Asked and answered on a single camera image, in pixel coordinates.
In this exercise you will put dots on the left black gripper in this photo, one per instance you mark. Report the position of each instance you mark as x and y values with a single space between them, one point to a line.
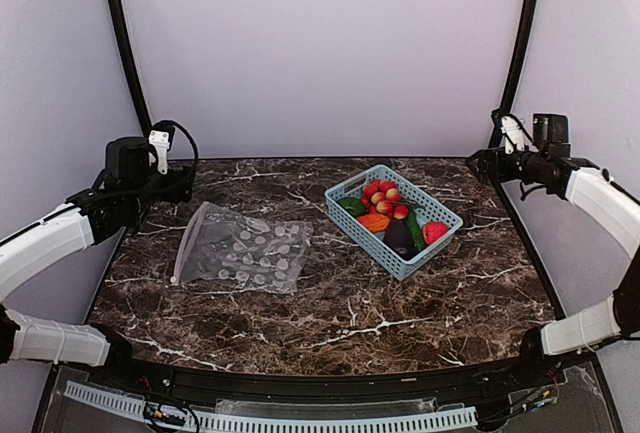
181 185

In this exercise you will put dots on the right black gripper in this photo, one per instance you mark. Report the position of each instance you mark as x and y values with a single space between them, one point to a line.
501 173

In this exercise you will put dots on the clear zip top bag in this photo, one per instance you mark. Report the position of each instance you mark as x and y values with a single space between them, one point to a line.
240 253

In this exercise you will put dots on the light blue plastic basket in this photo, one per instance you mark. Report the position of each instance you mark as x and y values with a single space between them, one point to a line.
426 207

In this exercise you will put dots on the red cherry bunch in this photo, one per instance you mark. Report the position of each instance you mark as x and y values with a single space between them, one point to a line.
384 197

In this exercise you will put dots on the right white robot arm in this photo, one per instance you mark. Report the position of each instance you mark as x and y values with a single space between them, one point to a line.
542 159

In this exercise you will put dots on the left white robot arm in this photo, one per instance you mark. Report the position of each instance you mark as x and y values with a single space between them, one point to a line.
83 220

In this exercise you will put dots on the red apple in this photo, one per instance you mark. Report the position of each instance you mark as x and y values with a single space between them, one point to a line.
433 231

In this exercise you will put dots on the green cucumber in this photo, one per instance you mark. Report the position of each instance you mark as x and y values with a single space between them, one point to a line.
415 231

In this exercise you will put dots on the purple eggplant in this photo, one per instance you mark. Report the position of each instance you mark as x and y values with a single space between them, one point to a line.
398 239

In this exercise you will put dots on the orange persimmon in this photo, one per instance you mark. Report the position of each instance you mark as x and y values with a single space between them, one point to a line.
374 222

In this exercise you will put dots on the green pepper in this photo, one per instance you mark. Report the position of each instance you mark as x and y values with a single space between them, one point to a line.
353 206

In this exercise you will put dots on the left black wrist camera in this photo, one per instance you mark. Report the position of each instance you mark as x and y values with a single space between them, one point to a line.
126 158

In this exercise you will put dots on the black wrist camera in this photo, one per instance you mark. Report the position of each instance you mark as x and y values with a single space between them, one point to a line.
126 158
550 128

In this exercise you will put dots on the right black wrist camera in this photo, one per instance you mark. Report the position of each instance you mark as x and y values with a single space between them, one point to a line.
550 128

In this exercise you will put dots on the right black frame post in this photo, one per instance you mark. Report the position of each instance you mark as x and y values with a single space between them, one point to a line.
518 55

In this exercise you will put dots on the black frame post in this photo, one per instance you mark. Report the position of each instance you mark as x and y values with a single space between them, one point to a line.
119 24
518 55

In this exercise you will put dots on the black front rail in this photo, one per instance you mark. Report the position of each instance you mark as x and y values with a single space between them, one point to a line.
486 382

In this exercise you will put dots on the left black frame post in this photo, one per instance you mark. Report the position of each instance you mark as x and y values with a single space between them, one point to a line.
119 24

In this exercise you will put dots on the white slotted cable duct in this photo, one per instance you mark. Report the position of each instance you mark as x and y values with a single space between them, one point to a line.
248 416

